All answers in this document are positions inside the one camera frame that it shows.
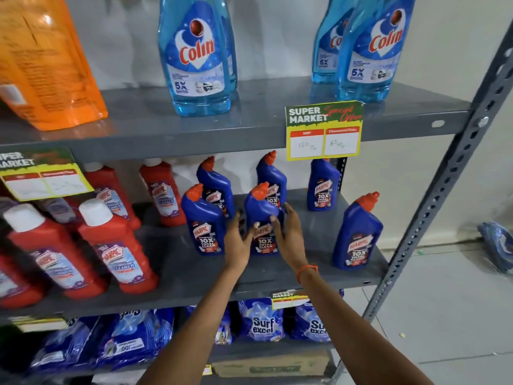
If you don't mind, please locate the blue toilet cleaner bottle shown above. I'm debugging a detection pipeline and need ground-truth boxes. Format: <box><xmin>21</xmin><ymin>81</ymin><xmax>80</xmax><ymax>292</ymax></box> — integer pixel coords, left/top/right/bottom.
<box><xmin>244</xmin><ymin>182</ymin><xmax>285</xmax><ymax>255</ymax></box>

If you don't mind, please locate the blue plastic bag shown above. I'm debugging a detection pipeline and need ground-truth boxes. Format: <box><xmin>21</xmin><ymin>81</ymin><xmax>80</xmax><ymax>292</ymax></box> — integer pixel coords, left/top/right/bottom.
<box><xmin>476</xmin><ymin>221</ymin><xmax>513</xmax><ymax>275</ymax></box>

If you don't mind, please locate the person's right forearm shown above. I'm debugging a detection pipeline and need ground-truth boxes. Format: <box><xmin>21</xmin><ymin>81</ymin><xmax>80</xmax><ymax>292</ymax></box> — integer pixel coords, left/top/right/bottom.
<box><xmin>298</xmin><ymin>268</ymin><xmax>436</xmax><ymax>385</ymax></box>

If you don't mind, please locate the light blue glass cleaner bottle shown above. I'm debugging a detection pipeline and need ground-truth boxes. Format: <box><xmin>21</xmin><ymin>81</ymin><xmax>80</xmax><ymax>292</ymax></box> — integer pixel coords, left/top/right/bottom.
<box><xmin>336</xmin><ymin>0</ymin><xmax>418</xmax><ymax>103</ymax></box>
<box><xmin>312</xmin><ymin>0</ymin><xmax>354</xmax><ymax>85</ymax></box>
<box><xmin>158</xmin><ymin>0</ymin><xmax>233</xmax><ymax>117</ymax></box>
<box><xmin>221</xmin><ymin>0</ymin><xmax>239</xmax><ymax>93</ymax></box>

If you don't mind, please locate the person's right hand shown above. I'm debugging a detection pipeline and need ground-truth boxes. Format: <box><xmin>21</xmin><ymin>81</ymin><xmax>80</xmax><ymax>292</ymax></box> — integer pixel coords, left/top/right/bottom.
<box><xmin>270</xmin><ymin>202</ymin><xmax>310</xmax><ymax>274</ymax></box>

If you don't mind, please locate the grey metal shelf rack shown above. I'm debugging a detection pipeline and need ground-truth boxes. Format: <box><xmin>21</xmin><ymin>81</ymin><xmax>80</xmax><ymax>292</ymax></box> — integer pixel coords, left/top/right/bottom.
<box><xmin>0</xmin><ymin>19</ymin><xmax>513</xmax><ymax>385</ymax></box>

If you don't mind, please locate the green yellow shelf price tag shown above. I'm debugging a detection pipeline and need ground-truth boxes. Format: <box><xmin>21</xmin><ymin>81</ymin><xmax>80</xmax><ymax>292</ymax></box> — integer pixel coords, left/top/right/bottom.
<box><xmin>0</xmin><ymin>147</ymin><xmax>95</xmax><ymax>202</ymax></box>
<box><xmin>285</xmin><ymin>100</ymin><xmax>364</xmax><ymax>161</ymax></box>

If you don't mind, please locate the pale yellow shelf label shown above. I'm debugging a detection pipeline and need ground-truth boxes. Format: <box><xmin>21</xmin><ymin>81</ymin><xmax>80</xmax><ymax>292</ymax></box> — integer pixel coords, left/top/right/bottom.
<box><xmin>8</xmin><ymin>315</ymin><xmax>69</xmax><ymax>333</ymax></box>

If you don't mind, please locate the row of blue detergent packets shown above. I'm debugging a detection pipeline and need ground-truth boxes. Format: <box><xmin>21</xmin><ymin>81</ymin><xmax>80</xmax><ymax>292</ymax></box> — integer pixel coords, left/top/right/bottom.
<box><xmin>30</xmin><ymin>290</ymin><xmax>345</xmax><ymax>376</ymax></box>

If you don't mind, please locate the group of red cleaner bottles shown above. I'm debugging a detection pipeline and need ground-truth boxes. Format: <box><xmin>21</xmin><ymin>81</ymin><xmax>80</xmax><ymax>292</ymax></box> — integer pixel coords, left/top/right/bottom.
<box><xmin>0</xmin><ymin>158</ymin><xmax>188</xmax><ymax>309</ymax></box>

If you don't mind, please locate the person's left hand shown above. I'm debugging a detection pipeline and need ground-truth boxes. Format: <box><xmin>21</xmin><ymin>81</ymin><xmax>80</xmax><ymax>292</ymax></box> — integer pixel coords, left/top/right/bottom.
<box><xmin>224</xmin><ymin>209</ymin><xmax>261</xmax><ymax>273</ymax></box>

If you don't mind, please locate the small green yellow price tag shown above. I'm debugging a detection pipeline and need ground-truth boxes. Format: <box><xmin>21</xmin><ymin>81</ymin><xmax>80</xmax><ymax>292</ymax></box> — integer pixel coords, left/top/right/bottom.
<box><xmin>271</xmin><ymin>290</ymin><xmax>310</xmax><ymax>311</ymax></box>

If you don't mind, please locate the brown cardboard box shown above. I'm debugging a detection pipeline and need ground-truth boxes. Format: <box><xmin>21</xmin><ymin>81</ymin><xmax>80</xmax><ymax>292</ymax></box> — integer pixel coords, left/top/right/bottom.
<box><xmin>211</xmin><ymin>348</ymin><xmax>332</xmax><ymax>378</ymax></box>

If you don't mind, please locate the person's left forearm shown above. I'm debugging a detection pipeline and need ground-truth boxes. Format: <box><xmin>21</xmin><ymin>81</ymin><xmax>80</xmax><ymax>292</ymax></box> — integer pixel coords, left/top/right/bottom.
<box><xmin>136</xmin><ymin>266</ymin><xmax>251</xmax><ymax>385</ymax></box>

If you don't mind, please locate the group of blue cleaner bottles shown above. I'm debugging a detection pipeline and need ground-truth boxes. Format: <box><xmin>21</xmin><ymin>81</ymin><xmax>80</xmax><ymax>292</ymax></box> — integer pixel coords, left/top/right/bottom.
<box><xmin>181</xmin><ymin>150</ymin><xmax>384</xmax><ymax>271</ymax></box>

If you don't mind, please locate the orange refill pouch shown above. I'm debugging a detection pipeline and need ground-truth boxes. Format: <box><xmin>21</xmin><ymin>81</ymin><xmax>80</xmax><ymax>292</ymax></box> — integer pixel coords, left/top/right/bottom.
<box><xmin>0</xmin><ymin>0</ymin><xmax>109</xmax><ymax>132</ymax></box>

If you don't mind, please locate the orange wrist band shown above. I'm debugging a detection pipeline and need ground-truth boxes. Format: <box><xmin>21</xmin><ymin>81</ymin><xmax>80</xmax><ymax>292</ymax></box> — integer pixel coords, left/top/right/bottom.
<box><xmin>296</xmin><ymin>263</ymin><xmax>320</xmax><ymax>284</ymax></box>

